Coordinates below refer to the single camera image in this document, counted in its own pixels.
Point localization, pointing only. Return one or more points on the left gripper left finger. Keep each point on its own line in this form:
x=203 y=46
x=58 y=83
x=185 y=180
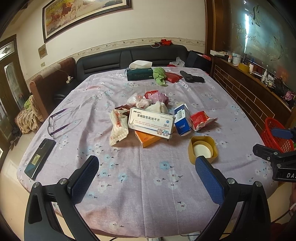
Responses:
x=81 y=179

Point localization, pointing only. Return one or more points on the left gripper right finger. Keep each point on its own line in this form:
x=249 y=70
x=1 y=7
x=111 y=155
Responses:
x=211 y=182

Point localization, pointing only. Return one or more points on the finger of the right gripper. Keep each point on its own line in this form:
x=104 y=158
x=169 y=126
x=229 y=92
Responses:
x=267 y=153
x=283 y=133

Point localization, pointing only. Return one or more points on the yellow round lid container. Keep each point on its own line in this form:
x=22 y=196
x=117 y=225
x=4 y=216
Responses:
x=202 y=146

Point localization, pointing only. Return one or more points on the red torn cigarette pack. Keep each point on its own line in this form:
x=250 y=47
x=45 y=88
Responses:
x=200 y=120

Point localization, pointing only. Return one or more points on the blue white small box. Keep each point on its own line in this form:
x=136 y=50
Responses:
x=183 y=122

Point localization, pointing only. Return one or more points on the white red printed plastic bag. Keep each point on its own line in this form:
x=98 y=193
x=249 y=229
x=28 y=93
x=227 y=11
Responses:
x=120 y=126

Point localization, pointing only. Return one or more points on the white medicine box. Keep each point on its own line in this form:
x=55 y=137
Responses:
x=151 y=122

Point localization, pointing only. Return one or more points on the orange cardboard box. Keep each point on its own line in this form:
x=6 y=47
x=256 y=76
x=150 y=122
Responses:
x=146 y=139

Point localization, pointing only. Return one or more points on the red wrapper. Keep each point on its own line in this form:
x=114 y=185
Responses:
x=155 y=95

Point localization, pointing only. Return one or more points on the dark red snack packet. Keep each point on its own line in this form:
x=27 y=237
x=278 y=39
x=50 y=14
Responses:
x=125 y=108

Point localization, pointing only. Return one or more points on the red plastic trash basket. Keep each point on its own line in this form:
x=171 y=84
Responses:
x=280 y=144

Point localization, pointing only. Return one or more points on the yellow tape roll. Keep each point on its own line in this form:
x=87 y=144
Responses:
x=243 y=67

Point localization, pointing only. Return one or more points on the floral purple tablecloth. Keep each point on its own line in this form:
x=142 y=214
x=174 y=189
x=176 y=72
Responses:
x=153 y=191

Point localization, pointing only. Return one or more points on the brown wooden cabinet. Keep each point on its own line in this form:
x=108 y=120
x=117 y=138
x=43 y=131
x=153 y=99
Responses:
x=255 y=99

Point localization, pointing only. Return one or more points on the brown armchair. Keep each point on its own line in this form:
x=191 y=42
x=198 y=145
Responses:
x=50 y=80

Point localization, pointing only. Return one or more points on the black toy pistol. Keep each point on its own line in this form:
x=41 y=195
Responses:
x=191 y=78

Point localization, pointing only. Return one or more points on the red pouch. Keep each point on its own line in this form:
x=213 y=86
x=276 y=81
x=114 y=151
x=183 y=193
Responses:
x=172 y=77

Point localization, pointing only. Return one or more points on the white plastic bag on sofa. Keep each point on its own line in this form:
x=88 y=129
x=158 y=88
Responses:
x=177 y=63

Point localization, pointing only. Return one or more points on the green cloth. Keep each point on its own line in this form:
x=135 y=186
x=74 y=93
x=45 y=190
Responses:
x=159 y=76

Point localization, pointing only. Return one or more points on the green tissue box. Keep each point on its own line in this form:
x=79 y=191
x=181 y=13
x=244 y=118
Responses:
x=139 y=70

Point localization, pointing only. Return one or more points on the black leather sofa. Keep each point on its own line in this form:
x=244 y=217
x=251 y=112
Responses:
x=120 y=59

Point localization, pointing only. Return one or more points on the framed horse painting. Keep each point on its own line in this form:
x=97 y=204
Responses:
x=59 y=16

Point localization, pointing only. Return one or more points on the purple frame eyeglasses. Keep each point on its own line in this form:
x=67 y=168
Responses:
x=62 y=122

